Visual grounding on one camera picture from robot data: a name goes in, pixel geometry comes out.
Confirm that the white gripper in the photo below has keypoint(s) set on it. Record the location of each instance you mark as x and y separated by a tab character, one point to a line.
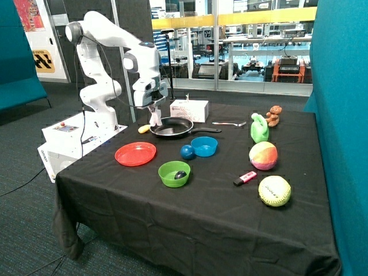
149	93

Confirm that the white paper tissue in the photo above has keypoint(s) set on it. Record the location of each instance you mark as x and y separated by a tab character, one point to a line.
155	120

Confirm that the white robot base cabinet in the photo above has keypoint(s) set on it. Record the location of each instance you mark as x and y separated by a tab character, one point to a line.
72	138

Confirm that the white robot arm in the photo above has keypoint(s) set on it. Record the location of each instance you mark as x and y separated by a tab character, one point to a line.
142	58

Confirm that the red plastic plate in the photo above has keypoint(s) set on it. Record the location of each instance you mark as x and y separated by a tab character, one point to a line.
135	154

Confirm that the yellow lemon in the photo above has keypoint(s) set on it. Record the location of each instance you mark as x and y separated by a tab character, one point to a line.
144	129

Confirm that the black frying pan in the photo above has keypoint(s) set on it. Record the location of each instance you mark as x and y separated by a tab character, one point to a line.
178	127

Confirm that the white patterned tissue box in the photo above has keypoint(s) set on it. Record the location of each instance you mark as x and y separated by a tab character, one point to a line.
191	109

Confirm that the blue ball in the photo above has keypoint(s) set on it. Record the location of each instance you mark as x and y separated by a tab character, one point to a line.
187	152

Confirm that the blue plastic bowl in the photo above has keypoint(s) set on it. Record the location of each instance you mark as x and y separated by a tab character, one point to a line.
204	146

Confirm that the green plastic bowl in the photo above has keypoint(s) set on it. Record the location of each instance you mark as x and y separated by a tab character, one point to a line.
167	171

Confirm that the small dark ball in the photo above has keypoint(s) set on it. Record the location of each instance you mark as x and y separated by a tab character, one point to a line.
180	174

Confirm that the silver fork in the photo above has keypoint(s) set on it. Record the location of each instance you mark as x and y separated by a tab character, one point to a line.
230	123

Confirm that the black tablecloth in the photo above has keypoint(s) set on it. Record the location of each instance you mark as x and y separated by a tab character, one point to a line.
208	226

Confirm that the pink highlighter pen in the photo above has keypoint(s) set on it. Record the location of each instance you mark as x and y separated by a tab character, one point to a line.
245	178

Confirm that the brown teddy bear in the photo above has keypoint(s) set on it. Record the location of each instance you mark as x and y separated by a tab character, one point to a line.
273	116

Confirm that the multicoloured soft ball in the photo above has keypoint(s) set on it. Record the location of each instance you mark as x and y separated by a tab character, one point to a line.
263	155

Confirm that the teal sofa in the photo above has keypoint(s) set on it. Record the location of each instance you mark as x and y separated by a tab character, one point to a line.
19	82

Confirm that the yellow softball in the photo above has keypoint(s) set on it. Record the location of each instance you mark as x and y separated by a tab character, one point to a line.
274	191

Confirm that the teal partition panel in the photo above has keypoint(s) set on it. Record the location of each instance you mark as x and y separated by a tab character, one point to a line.
338	54

